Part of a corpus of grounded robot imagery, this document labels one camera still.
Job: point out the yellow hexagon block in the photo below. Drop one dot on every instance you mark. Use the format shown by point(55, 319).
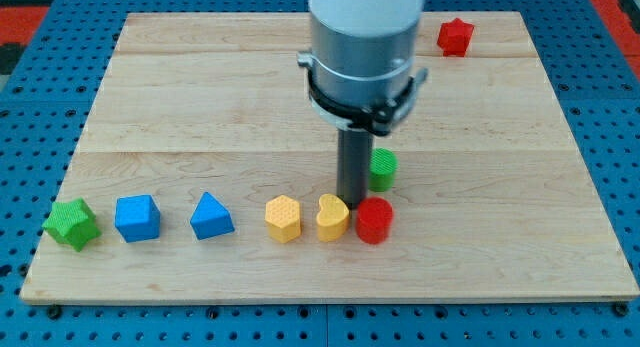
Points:
point(283, 218)

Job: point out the red cylinder block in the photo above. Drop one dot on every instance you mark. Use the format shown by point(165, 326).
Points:
point(373, 221)

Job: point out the blue cube block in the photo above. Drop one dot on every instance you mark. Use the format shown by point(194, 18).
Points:
point(137, 218)

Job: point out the red star block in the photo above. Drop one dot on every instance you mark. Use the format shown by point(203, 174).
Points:
point(454, 37)

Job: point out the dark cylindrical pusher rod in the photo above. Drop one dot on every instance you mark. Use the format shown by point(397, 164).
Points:
point(353, 165)

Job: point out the blue triangle block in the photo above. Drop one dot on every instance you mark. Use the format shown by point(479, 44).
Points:
point(211, 218)

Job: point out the green star block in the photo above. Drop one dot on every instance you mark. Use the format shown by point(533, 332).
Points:
point(72, 223)

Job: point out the wooden board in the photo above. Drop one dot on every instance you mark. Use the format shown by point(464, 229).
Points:
point(492, 202)

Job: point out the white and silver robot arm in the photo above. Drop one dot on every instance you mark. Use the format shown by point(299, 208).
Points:
point(360, 61)

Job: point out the yellow heart block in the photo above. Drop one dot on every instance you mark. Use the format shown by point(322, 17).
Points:
point(332, 219)

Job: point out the green cylinder block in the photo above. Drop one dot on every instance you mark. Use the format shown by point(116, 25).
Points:
point(383, 167)

